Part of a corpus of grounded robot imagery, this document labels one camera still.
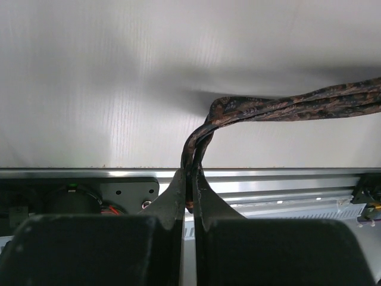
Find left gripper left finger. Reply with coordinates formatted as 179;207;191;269
1;170;185;285

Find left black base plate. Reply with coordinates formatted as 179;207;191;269
1;178;160;219

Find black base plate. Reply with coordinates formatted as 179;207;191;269
351;173;380;225
1;178;160;219

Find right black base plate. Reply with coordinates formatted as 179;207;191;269
351;173;380;225

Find dark brown patterned tie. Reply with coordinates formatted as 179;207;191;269
181;77;380;212

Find aluminium mounting rail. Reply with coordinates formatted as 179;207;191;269
1;168;380;219

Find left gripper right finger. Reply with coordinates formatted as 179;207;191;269
192;168;375;285

